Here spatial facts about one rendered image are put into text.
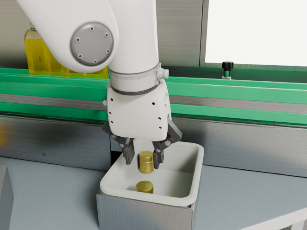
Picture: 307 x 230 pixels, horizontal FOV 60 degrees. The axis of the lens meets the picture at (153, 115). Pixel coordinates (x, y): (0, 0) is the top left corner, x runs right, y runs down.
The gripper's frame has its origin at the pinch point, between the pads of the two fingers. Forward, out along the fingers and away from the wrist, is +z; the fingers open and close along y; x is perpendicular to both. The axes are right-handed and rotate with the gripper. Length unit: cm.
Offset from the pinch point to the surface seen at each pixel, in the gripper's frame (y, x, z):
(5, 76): 48, -21, -2
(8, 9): 62, -46, -15
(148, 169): 2.1, -7.7, 12.3
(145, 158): 2.7, -8.3, 9.4
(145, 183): -0.3, 1.3, 6.4
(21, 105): 36.9, -12.3, 0.9
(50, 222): 16.2, 11.0, 10.6
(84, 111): 19.1, -12.7, 0.9
